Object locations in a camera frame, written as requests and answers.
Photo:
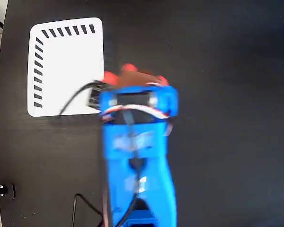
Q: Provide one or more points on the red object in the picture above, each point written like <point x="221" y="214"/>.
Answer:
<point x="110" y="77"/>

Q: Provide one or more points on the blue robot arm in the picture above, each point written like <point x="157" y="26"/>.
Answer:
<point x="142" y="165"/>

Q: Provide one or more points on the white sheet with black stripes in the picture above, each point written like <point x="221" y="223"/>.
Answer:
<point x="66" y="71"/>

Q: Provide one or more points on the black table clamp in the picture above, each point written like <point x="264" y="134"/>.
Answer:
<point x="2" y="190"/>

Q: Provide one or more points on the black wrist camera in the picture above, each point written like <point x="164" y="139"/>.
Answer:
<point x="94" y="97"/>

